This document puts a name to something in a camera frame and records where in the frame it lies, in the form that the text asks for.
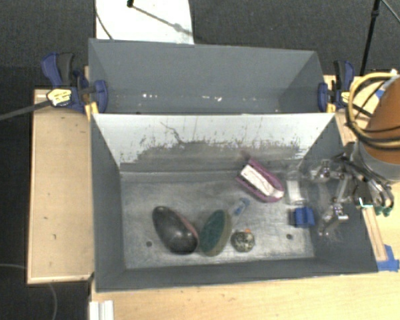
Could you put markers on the dark oval toy eggplant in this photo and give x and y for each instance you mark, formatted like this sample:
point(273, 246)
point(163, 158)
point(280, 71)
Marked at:
point(175, 230)

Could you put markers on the pale wood board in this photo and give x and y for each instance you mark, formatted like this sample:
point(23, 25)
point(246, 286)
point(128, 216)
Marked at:
point(61, 195)

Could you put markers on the clear glass cup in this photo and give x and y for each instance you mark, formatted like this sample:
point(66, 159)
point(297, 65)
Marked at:
point(296, 188)

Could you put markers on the small mottled ball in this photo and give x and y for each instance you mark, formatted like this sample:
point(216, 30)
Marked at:
point(242, 241)

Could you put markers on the small blue block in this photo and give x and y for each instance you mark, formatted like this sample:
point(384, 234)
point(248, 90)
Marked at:
point(302, 216)

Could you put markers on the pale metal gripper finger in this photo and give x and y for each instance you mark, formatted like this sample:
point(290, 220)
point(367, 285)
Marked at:
point(335, 212)
point(324, 172)

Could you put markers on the clear tube with blue cap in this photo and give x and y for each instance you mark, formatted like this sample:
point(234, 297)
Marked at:
point(239, 207)

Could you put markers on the green oval sponge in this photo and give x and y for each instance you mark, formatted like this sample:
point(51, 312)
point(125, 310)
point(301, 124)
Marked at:
point(215, 232)

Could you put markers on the grey metal bin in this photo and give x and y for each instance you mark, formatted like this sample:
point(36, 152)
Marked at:
point(186, 78)

